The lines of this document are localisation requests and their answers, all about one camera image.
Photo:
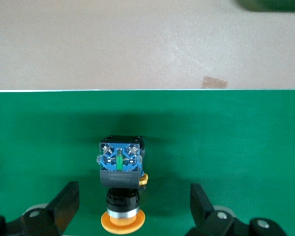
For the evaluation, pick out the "brown tape patch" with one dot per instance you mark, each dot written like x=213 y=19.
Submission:
x=214 y=83

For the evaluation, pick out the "green conveyor belt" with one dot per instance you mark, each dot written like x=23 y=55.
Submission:
x=211 y=137

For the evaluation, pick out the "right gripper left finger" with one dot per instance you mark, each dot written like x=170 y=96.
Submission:
x=64 y=209

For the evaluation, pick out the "yellow push button green indicator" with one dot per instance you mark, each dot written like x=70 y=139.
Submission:
x=120 y=159

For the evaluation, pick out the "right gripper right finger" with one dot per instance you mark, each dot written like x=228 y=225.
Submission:
x=205 y=216

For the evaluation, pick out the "green plastic tray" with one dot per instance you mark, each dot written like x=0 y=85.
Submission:
x=273 y=3

